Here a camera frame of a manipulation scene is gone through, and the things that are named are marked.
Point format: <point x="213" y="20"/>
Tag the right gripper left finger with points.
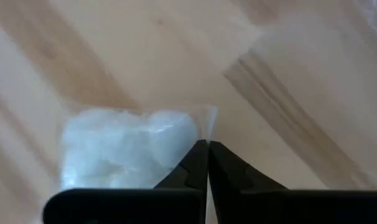
<point x="129" y="205"/>

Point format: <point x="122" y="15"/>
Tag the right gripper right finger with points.
<point x="285" y="207"/>

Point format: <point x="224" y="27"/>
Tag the bagged white cotton balls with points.
<point x="123" y="149"/>

